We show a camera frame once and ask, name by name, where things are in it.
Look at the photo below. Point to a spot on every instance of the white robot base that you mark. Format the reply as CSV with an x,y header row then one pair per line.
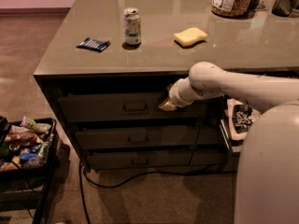
x,y
267,185

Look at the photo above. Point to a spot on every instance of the blue striped snack packet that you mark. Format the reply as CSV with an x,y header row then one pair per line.
x,y
93,44

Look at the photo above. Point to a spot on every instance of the dark metal kettle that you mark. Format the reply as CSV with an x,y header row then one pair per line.
x,y
283,8

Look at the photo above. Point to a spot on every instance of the green white soda can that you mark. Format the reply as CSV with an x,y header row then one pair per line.
x,y
132,26

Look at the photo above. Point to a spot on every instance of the grey drawer cabinet counter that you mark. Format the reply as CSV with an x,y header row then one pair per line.
x,y
260,43

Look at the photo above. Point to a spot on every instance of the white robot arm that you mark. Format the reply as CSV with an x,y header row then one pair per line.
x,y
207,81

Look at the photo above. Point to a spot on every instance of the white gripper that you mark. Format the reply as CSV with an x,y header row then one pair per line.
x,y
176,96

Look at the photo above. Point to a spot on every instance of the black snack cart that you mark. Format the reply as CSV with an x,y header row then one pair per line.
x,y
26,185

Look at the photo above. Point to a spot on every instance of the black white chip bag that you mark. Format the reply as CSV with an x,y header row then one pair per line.
x,y
240,117

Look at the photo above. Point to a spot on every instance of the green snack bag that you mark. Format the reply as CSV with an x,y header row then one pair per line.
x,y
32,125

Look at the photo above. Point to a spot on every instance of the yellow sponge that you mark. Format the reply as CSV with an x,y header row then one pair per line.
x,y
190,36

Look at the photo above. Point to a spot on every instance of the brown snack bag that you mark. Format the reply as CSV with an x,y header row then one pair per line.
x,y
27,136

